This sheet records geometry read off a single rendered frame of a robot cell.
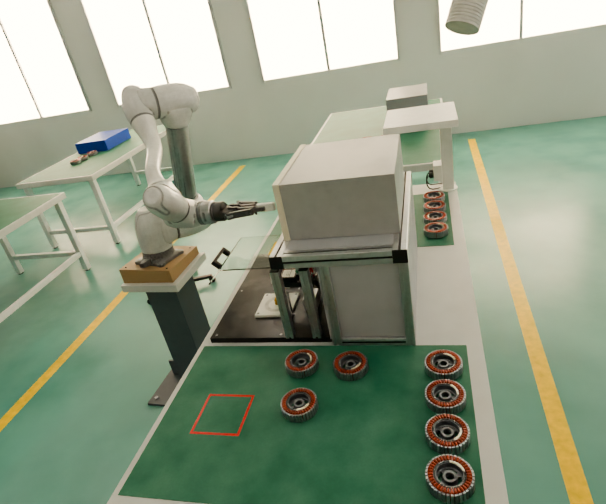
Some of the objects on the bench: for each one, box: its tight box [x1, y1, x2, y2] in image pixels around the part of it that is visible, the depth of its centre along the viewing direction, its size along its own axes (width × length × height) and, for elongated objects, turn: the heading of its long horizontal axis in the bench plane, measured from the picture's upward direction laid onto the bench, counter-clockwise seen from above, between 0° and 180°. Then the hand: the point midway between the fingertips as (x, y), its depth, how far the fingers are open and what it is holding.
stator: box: [333, 351, 369, 381], centre depth 153 cm, size 11×11×4 cm
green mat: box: [118, 345, 486, 504], centre depth 142 cm, size 94×61×1 cm, turn 97°
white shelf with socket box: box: [383, 102, 458, 192], centre depth 253 cm, size 35×37×46 cm
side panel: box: [319, 260, 416, 346], centre depth 157 cm, size 28×3×32 cm, turn 97°
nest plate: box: [255, 293, 300, 318], centre depth 191 cm, size 15×15×1 cm
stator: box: [285, 349, 319, 378], centre depth 159 cm, size 11×11×4 cm
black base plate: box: [210, 267, 333, 343], centre depth 202 cm, size 47×64×2 cm
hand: (265, 207), depth 175 cm, fingers closed
